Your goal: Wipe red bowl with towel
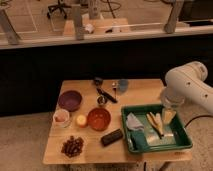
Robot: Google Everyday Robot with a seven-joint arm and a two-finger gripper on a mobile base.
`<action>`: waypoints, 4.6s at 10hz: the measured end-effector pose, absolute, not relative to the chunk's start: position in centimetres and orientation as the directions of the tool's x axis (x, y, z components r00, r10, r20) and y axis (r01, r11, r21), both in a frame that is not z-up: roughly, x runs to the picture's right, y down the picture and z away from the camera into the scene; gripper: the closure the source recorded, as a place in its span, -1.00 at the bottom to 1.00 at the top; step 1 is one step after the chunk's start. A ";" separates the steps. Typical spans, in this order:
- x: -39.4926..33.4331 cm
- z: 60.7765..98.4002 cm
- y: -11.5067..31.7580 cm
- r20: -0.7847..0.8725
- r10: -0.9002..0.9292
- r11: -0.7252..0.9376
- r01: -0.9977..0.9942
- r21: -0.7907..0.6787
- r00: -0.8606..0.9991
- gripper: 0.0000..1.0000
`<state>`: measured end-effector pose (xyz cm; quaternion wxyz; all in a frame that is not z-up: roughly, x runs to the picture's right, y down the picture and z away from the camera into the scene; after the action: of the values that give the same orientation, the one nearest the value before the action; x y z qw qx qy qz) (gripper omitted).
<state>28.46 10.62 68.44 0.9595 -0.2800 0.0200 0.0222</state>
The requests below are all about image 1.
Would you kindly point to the black handled knife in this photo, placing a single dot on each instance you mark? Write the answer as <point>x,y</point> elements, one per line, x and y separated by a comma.
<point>107,95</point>

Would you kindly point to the yellow round candle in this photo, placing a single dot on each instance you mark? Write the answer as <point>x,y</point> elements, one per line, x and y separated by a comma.
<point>81,121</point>

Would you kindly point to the teal sponge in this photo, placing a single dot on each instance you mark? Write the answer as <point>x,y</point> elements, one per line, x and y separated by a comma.
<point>139,140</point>

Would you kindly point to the light blue towel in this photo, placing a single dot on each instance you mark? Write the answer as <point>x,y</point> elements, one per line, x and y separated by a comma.
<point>133,123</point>

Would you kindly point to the yellow wooden utensil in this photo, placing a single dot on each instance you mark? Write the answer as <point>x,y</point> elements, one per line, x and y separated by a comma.
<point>168,115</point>

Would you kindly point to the purple bowl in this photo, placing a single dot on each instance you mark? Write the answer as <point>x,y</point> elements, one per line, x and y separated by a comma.
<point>70,100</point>

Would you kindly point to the black office chair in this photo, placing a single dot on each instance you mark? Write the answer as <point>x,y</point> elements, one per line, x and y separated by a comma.
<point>61,6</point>

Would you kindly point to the dark brown rectangular block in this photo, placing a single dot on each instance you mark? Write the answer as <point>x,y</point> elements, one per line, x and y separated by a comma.
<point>112,137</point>

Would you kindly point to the small metal cup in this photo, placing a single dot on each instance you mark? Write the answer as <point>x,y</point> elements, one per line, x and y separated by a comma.
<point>101,100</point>

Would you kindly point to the small dark round object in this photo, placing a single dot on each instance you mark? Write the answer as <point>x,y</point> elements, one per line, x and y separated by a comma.
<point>98,81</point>

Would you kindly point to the white cup with pink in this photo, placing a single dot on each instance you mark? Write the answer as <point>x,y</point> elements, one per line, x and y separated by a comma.
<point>61,118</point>

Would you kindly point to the green plastic tray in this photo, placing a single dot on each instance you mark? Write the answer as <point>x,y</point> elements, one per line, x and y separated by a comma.
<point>175,136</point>

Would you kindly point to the wooden table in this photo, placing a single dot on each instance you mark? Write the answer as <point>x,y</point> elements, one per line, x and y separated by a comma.
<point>140,91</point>

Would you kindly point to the wooden spatula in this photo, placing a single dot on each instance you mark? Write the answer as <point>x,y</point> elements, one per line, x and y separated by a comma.
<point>156,121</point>

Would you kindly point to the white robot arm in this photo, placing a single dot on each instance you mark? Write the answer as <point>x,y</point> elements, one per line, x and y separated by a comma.
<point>187,81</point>

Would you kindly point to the blue grey cup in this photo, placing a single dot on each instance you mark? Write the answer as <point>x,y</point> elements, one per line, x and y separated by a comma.
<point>123,85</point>

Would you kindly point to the red bowl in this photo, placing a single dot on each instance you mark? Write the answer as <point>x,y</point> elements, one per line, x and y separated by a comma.
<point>99,119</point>

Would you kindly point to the bunch of dark grapes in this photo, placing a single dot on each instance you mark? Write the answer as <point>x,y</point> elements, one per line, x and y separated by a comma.
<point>72,147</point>

